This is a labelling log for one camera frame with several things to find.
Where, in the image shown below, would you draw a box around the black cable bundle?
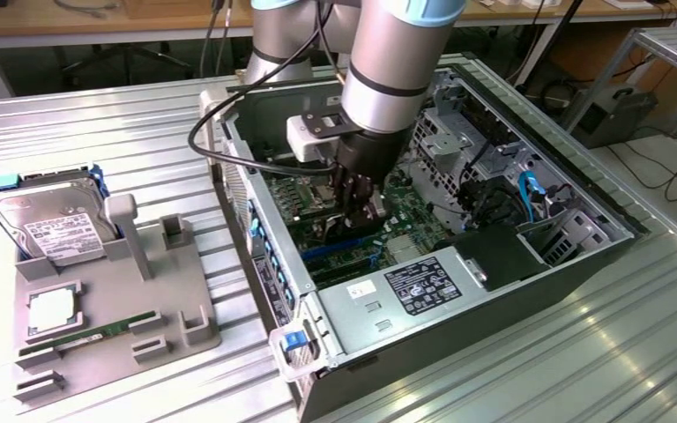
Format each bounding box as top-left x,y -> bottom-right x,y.
455,175 -> 530,231

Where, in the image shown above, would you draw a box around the blue card retainer clips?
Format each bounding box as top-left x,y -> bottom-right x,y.
245,200 -> 300,319

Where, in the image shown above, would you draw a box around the silver CPU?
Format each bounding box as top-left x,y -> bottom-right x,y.
27,293 -> 81,335

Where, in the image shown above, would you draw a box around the thin hanging cable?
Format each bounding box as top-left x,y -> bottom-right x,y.
199,0 -> 223,79
213,0 -> 233,77

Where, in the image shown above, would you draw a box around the wooden desk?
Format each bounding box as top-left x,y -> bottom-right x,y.
0,0 -> 677,37

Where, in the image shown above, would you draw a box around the black graphics card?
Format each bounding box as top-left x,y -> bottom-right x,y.
288,211 -> 388,249

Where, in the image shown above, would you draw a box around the metal drive cage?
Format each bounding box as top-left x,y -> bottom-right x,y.
412,72 -> 530,178

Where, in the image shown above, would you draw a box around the hard disk with blue carrier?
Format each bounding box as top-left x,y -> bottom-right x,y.
0,165 -> 124,271

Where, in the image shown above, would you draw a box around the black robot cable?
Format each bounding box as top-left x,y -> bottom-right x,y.
189,0 -> 345,177

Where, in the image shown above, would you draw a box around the grey power supply unit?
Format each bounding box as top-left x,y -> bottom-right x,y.
313,245 -> 491,369

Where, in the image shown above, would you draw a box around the black plastic shroud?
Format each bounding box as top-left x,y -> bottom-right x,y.
454,224 -> 554,293

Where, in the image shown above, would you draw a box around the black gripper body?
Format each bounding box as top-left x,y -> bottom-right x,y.
335,127 -> 412,186

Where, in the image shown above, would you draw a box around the blue SATA wire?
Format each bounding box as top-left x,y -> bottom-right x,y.
516,170 -> 547,226

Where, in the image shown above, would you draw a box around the silver chipset heatsink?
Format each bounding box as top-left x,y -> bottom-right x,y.
387,237 -> 434,262

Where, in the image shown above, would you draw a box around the green motherboard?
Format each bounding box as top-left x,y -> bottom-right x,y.
264,145 -> 475,287

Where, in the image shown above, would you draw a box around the blue expansion slot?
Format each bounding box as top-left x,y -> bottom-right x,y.
301,240 -> 376,262

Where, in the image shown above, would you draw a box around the grey parts rack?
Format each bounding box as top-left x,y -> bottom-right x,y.
12,193 -> 225,418

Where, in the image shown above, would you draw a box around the aluminium frame table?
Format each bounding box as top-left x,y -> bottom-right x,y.
566,28 -> 677,133

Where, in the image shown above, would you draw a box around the black office chair base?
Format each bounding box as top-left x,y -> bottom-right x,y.
59,41 -> 195,85

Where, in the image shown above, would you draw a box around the black box on floor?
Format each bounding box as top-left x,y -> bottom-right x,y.
572,87 -> 662,149

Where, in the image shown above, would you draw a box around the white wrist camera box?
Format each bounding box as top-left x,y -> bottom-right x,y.
284,109 -> 354,162

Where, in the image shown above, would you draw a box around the open black PC case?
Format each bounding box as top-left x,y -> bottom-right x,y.
199,52 -> 650,422

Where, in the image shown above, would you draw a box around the CPU socket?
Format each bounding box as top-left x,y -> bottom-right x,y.
309,183 -> 340,203

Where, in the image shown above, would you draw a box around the black floor cables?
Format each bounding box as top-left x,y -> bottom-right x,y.
608,127 -> 677,224

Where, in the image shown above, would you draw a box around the green RAM stick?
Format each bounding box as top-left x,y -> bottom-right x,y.
20,310 -> 159,356

